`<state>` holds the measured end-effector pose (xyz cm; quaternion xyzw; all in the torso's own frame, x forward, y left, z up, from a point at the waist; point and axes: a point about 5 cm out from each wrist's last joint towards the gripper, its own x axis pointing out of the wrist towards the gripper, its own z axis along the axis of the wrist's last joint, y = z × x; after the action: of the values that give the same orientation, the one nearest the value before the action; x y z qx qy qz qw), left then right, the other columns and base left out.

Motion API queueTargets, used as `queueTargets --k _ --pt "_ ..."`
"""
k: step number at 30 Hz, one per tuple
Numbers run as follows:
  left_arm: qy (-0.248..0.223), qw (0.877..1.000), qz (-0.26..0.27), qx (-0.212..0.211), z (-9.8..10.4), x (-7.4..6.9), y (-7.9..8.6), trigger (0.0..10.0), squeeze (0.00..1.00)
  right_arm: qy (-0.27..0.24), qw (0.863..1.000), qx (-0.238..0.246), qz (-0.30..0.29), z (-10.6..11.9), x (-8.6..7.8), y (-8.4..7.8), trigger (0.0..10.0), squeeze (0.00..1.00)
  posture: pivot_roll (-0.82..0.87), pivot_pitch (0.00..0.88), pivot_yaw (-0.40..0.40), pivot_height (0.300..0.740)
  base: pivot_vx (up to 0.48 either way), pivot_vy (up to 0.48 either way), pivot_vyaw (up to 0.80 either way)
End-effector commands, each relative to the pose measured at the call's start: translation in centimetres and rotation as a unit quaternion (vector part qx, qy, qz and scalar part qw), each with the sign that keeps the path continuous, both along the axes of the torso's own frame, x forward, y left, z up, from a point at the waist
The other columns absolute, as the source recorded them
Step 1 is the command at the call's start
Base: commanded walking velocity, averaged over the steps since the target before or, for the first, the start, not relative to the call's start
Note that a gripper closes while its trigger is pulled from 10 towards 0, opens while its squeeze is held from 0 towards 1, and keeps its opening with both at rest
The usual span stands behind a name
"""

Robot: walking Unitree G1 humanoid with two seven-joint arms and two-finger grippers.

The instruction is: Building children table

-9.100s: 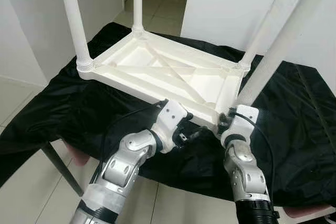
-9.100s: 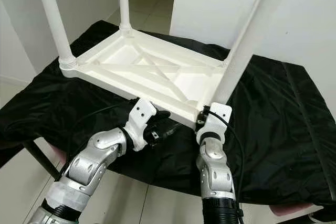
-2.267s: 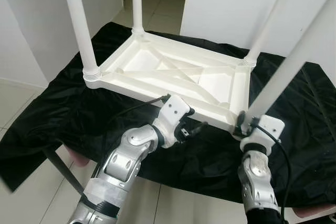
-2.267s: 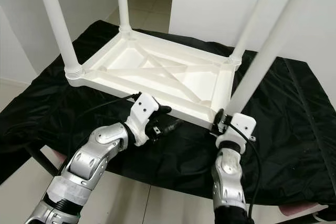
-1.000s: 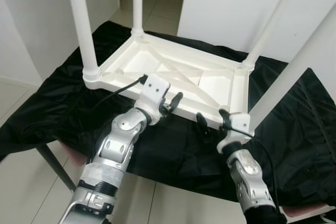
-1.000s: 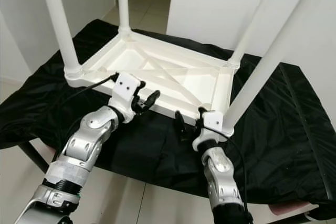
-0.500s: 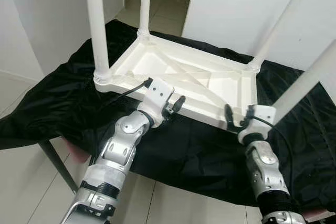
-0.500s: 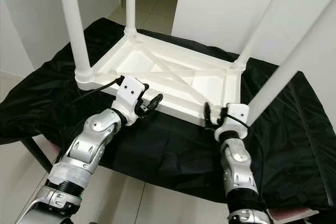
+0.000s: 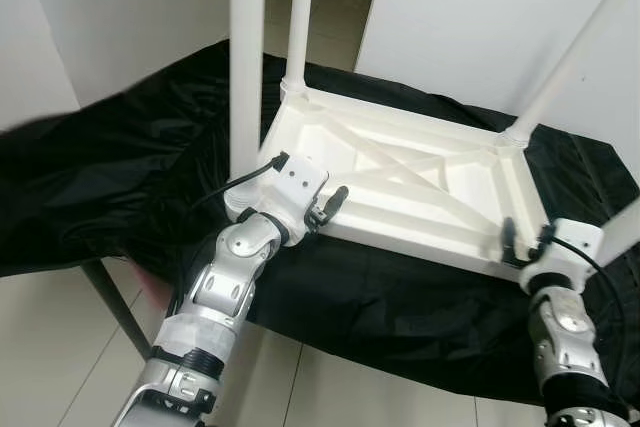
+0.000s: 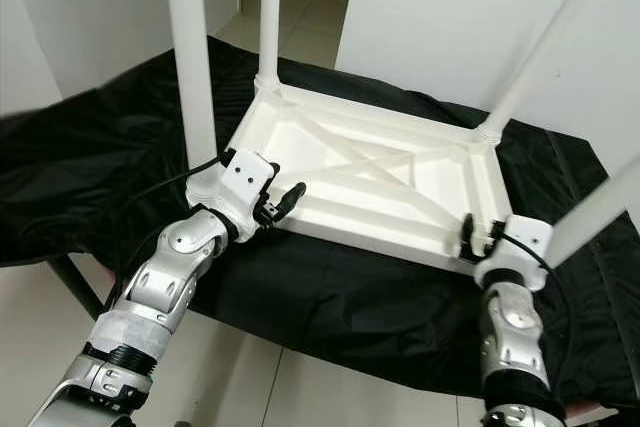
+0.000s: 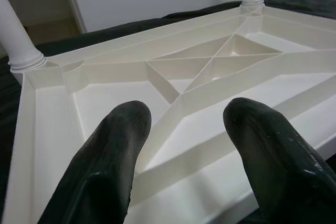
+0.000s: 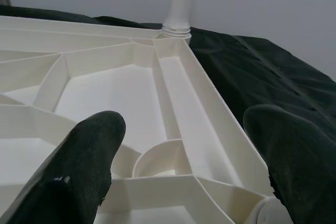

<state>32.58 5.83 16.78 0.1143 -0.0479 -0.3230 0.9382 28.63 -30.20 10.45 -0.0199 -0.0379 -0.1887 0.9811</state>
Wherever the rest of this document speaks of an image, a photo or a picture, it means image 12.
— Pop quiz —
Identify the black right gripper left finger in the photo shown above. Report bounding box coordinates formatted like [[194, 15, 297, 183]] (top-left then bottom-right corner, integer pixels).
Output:
[[0, 110, 127, 224]]

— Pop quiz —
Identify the black cloth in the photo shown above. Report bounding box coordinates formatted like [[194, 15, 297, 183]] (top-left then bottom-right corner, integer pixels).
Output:
[[0, 3, 336, 156]]

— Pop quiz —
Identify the white plastic table leg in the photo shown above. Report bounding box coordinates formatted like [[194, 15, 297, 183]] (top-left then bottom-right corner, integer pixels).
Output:
[[161, 0, 196, 40], [246, 194, 286, 224]]

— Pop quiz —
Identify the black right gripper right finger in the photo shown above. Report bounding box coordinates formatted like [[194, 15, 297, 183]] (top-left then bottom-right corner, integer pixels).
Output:
[[243, 104, 336, 224]]

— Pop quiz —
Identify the white plastic tabletop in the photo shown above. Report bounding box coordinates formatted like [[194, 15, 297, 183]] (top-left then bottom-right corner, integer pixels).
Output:
[[0, 15, 284, 224]]

